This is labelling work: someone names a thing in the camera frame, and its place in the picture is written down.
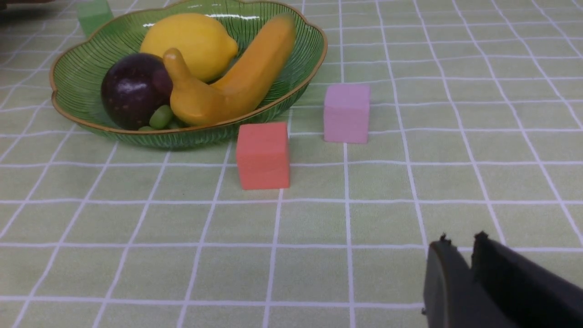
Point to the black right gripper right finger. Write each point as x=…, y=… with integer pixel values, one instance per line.
x=524, y=291

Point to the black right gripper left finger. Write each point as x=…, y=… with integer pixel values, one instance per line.
x=452, y=298

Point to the yellow toy banana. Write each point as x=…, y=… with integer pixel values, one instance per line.
x=243, y=87

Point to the yellow toy lemon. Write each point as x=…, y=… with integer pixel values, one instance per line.
x=206, y=46

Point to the purple toy mangosteen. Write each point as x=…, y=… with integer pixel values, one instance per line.
x=134, y=88

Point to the green checkered tablecloth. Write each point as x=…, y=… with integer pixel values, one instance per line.
x=475, y=125

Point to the lilac wooden cube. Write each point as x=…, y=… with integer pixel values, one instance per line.
x=346, y=113

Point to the pink-red wooden cube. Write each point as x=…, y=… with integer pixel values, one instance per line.
x=262, y=156

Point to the green leaf-shaped glass plate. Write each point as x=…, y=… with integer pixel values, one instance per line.
x=76, y=75

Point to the green wooden cube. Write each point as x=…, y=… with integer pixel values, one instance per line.
x=93, y=14

